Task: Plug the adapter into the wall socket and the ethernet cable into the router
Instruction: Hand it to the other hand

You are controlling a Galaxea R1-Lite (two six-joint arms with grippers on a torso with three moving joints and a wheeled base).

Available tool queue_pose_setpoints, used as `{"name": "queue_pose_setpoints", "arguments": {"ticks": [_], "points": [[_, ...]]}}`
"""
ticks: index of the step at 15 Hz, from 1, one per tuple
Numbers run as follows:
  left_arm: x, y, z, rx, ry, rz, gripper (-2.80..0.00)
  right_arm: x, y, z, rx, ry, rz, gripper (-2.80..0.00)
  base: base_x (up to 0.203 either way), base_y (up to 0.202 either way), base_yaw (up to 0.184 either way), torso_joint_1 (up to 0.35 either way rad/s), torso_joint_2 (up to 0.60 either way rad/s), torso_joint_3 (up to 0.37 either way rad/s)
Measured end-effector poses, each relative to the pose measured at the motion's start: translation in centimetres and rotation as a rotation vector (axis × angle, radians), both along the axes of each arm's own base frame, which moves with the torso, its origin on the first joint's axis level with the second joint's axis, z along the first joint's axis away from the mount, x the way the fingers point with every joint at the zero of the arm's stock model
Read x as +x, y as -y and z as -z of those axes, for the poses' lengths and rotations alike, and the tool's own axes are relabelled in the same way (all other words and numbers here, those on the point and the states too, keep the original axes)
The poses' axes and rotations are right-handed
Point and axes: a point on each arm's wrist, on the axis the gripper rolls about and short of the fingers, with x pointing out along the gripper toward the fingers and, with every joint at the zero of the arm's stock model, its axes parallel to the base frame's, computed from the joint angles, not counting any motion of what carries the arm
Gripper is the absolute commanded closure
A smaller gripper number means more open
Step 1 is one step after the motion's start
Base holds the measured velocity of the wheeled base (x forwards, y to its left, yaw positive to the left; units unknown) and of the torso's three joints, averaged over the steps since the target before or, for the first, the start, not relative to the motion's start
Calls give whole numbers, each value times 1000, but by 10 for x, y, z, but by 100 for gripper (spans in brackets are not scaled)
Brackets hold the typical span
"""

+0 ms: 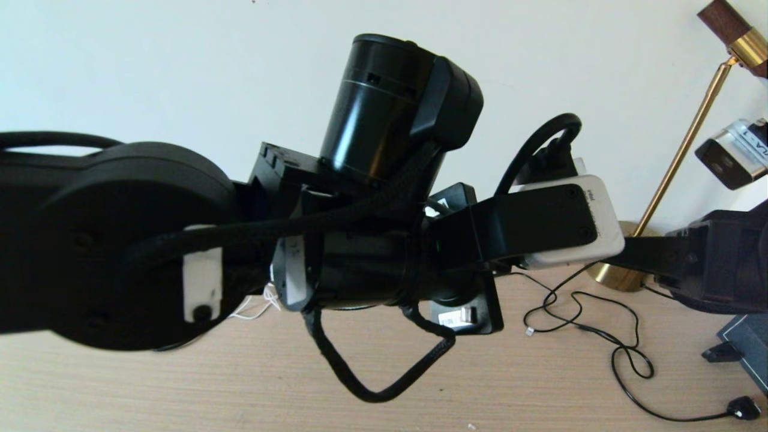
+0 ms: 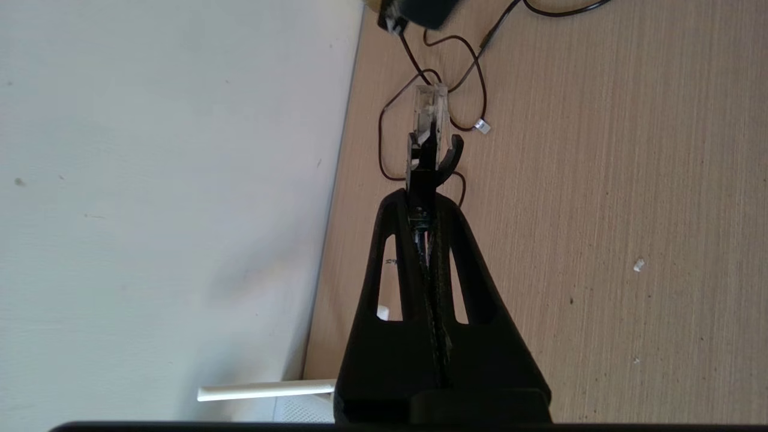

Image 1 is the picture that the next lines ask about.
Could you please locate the black plastic stand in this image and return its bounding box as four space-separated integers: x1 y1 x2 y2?
701 343 740 365

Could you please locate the brass desk lamp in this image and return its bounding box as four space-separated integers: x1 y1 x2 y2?
587 0 768 293

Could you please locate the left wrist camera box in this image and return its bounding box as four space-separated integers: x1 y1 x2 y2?
517 157 626 269

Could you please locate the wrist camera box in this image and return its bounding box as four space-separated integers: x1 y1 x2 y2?
517 157 626 269
695 118 768 191

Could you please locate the black USB cable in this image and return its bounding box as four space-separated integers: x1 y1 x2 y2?
507 271 556 298

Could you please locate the black cable with white tip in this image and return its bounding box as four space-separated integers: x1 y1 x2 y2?
524 292 640 352

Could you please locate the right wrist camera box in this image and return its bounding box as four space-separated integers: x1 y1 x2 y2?
695 118 768 191

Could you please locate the black left wrist camera cable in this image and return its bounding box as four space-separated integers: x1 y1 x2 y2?
303 113 583 403

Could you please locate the black lamp power cable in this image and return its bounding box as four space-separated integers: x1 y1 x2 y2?
525 264 761 424

